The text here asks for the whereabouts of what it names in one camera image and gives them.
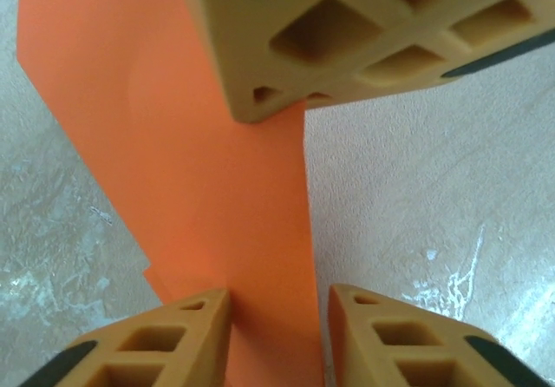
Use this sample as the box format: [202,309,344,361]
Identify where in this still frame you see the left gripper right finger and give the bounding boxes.
[326,283,552,387]

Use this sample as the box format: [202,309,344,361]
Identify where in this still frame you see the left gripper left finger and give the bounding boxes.
[25,287,232,387]

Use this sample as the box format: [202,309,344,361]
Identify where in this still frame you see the orange paper sheet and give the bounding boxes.
[16,0,325,387]

